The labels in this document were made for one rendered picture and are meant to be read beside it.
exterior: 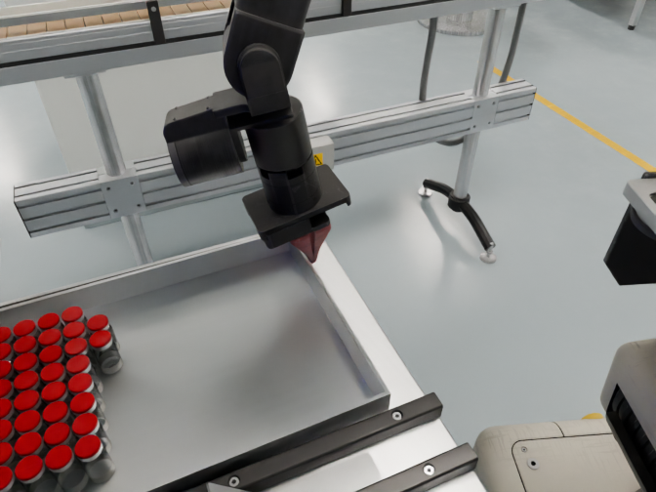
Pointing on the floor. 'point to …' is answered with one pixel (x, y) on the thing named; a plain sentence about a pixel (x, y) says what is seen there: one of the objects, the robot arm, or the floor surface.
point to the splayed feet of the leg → (464, 214)
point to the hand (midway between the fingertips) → (310, 254)
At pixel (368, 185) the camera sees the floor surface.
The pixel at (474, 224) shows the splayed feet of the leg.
